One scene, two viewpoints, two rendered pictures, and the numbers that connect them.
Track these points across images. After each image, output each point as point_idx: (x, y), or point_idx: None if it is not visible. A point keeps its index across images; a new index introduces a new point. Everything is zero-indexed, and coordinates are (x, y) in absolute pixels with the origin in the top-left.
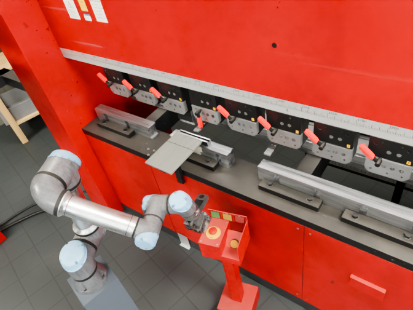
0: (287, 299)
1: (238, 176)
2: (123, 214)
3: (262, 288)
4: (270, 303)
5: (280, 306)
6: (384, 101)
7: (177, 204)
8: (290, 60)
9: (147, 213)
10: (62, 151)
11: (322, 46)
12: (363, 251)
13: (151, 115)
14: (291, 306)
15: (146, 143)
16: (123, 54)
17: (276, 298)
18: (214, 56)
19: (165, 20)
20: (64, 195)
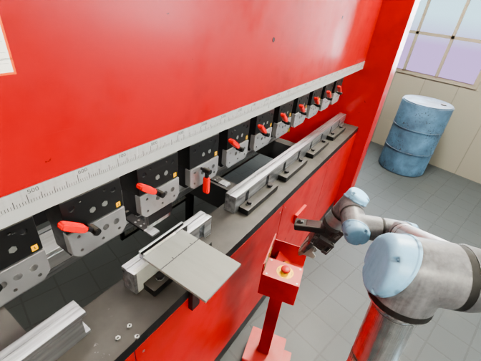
0: (255, 312)
1: (225, 228)
2: (411, 227)
3: (243, 334)
4: (259, 328)
5: (261, 319)
6: (305, 66)
7: (366, 195)
8: (278, 52)
9: (381, 222)
10: (396, 236)
11: (293, 32)
12: (303, 185)
13: None
14: (262, 311)
15: (95, 344)
16: (54, 154)
17: (253, 321)
18: (228, 74)
19: (180, 31)
20: (466, 244)
